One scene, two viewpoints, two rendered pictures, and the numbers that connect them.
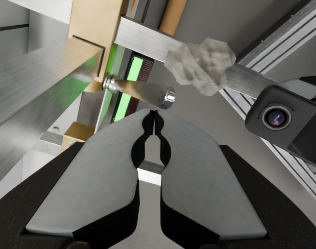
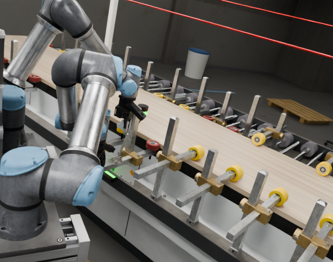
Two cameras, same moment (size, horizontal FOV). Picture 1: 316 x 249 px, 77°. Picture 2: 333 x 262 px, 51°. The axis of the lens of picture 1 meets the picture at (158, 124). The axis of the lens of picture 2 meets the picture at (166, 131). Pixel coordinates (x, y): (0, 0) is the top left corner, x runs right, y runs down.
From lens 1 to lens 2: 178 cm
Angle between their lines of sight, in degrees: 64
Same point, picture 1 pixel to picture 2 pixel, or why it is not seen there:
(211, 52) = (118, 160)
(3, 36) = not seen: hidden behind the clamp
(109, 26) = (131, 154)
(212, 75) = (113, 159)
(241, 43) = not seen: outside the picture
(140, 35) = (127, 157)
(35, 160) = not seen: hidden behind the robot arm
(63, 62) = (132, 138)
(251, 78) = (106, 165)
